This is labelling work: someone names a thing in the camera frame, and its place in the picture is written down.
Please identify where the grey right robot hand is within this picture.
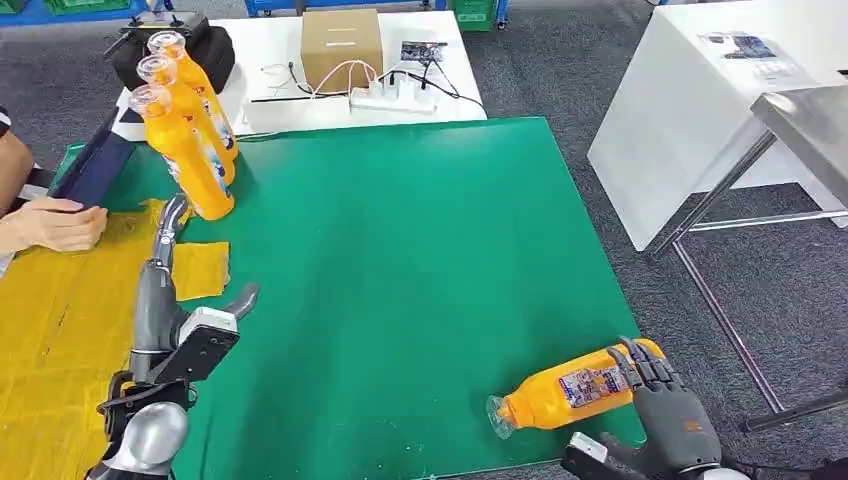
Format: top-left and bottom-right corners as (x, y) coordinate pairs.
(599, 336), (723, 478)

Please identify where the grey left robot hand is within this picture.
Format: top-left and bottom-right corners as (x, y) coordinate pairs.
(127, 193), (260, 386)

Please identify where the orange drink bottle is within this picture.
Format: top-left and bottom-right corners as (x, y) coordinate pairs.
(135, 54), (237, 188)
(146, 30), (240, 162)
(127, 84), (236, 223)
(485, 337), (666, 441)

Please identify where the dark blue tablet case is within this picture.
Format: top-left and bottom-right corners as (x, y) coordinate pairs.
(50, 108), (138, 209)

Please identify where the yellow sheet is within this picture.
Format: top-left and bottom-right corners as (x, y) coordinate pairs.
(0, 198), (232, 480)

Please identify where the person's hand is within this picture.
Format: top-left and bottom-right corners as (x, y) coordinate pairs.
(0, 196), (109, 260)

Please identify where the green table mat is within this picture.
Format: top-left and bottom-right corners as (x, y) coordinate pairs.
(49, 117), (648, 480)

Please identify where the black carrying case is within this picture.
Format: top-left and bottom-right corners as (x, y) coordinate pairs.
(107, 18), (237, 95)

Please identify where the grey remote controller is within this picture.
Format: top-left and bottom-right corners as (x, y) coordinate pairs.
(104, 9), (211, 54)

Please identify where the white table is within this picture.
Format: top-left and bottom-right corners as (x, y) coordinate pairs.
(109, 9), (489, 143)

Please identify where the white desk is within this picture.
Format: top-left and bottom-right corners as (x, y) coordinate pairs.
(586, 0), (848, 254)

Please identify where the white power strip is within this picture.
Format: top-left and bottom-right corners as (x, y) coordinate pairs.
(349, 80), (439, 115)

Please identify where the steel table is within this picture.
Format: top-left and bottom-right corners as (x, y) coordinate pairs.
(651, 86), (848, 433)

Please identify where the brown cardboard box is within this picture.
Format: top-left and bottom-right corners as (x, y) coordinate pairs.
(299, 8), (385, 95)

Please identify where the blue shelf rack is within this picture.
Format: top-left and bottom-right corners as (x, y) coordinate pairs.
(243, 0), (449, 18)

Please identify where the blue circuit board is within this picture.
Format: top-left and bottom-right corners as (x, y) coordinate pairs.
(400, 40), (449, 65)

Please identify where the printed paper sheet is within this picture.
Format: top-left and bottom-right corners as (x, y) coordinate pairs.
(698, 30), (800, 82)

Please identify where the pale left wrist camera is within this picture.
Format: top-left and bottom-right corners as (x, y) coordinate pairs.
(155, 305), (242, 386)

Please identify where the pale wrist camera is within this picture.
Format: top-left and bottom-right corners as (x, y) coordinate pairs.
(561, 431), (641, 480)
(155, 305), (242, 386)

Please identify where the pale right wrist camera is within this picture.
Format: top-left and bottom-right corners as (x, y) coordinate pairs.
(561, 431), (641, 480)

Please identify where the black floor cable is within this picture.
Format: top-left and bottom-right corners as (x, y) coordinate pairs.
(718, 437), (826, 473)

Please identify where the pink white cable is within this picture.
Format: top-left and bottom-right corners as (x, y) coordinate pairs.
(309, 58), (380, 98)

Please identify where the black power cable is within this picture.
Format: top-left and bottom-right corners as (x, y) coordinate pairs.
(377, 62), (488, 112)

